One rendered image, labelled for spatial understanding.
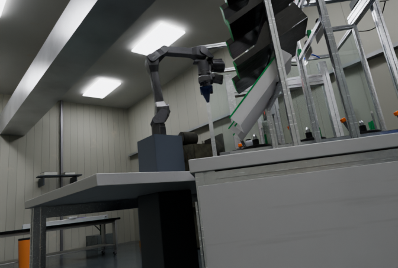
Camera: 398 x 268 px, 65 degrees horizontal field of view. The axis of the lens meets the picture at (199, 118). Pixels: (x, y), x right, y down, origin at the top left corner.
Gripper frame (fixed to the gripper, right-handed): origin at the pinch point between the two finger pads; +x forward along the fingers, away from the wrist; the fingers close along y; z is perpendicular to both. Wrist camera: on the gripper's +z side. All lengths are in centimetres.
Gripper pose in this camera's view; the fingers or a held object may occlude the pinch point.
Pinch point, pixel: (206, 95)
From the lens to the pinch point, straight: 148.0
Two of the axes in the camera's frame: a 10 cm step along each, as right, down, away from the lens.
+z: 9.9, -1.3, -0.4
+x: 1.2, 9.6, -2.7
